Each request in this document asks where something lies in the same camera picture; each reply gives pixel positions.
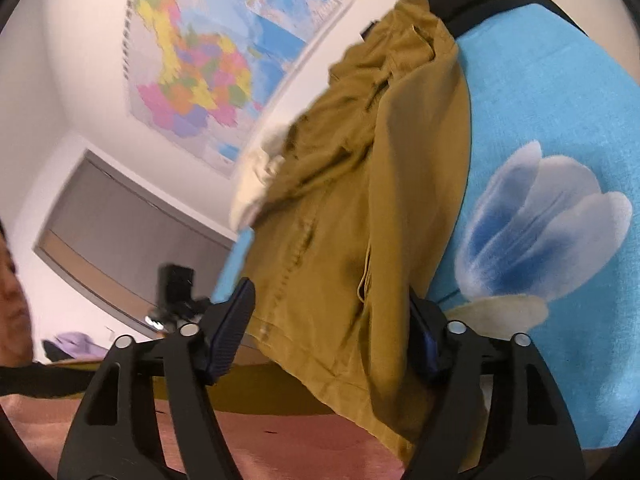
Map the black strap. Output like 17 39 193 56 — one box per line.
0 360 103 399

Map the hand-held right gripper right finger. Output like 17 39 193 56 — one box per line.
400 287 586 480

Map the colourful wall map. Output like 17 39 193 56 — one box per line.
120 0 368 181

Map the cream garment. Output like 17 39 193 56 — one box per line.
229 122 296 228

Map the grey wooden door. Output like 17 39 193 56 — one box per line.
32 149 238 341

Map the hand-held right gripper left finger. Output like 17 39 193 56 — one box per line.
57 277 257 480

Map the person's head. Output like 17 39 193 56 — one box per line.
0 222 34 367

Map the blue floral blanket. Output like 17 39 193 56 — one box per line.
212 0 640 451

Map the purple cloth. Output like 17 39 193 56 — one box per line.
42 331 108 363

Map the olive brown garment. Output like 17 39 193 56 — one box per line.
247 0 488 466

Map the black garment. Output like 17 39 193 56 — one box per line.
415 0 591 38

